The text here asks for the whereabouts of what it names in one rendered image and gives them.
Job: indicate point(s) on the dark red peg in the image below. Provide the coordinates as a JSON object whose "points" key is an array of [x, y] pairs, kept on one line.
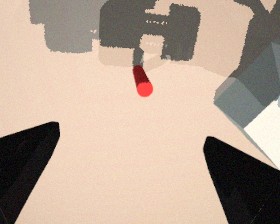
{"points": [[143, 84]]}

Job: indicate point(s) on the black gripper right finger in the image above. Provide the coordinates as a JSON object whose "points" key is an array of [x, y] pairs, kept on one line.
{"points": [[249, 189]]}

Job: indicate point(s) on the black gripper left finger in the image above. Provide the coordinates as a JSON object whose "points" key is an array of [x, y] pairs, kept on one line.
{"points": [[23, 158]]}

